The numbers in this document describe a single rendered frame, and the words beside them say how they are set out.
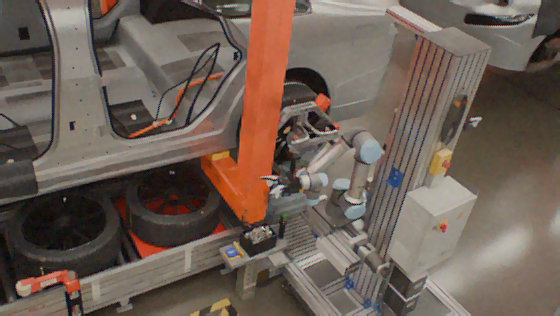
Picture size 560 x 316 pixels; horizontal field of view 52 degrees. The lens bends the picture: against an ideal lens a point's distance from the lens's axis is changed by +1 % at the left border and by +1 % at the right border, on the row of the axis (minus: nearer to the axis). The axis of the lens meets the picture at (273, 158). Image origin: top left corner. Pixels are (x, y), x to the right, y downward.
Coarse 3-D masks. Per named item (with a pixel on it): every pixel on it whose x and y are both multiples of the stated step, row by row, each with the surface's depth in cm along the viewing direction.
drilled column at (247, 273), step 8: (248, 264) 364; (256, 264) 369; (240, 272) 375; (248, 272) 369; (256, 272) 374; (240, 280) 379; (248, 280) 375; (240, 288) 382; (248, 288) 380; (240, 296) 386; (248, 296) 386
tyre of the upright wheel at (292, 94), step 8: (288, 80) 397; (296, 80) 401; (288, 88) 387; (296, 88) 389; (304, 88) 394; (288, 96) 380; (296, 96) 382; (304, 96) 385; (312, 96) 390; (288, 104) 382; (328, 112) 409; (240, 120) 394; (240, 128) 396
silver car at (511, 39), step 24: (408, 0) 595; (432, 0) 564; (456, 0) 542; (480, 0) 532; (504, 0) 568; (528, 0) 510; (456, 24) 547; (480, 24) 531; (504, 24) 521; (528, 24) 517; (504, 48) 533; (528, 48) 532; (552, 48) 559
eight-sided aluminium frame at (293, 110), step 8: (304, 104) 384; (312, 104) 385; (280, 112) 378; (288, 112) 375; (296, 112) 378; (304, 112) 382; (320, 112) 391; (320, 128) 410; (328, 128) 405; (320, 136) 412; (320, 144) 413; (304, 160) 415; (272, 168) 398; (280, 168) 403; (296, 168) 412
